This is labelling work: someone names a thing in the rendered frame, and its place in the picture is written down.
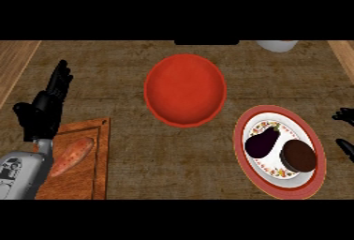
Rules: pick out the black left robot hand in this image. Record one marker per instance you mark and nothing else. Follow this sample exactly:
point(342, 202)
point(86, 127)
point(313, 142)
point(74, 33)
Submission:
point(44, 111)

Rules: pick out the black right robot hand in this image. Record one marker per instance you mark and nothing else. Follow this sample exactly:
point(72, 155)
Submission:
point(344, 115)

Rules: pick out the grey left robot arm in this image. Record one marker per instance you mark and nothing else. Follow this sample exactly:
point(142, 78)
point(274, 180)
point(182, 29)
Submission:
point(21, 175)

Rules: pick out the red-rimmed white floral plate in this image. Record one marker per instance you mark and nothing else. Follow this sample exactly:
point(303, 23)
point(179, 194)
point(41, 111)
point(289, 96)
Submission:
point(295, 182)

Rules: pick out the red bowl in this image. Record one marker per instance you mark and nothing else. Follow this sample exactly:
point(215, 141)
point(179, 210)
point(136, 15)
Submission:
point(185, 90)

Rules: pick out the orange sweet potato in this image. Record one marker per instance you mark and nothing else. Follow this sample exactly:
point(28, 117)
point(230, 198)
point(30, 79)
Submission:
point(72, 156)

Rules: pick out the dark purple eggplant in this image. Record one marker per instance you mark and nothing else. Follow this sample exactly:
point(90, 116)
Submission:
point(261, 143)

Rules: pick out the brown wooden cutting board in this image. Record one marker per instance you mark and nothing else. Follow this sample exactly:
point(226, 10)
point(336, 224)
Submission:
point(83, 175)

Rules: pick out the white round container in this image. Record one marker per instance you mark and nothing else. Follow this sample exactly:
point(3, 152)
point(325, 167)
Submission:
point(277, 45)

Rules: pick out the brown woven placemat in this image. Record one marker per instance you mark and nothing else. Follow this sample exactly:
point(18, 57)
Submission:
point(185, 162)

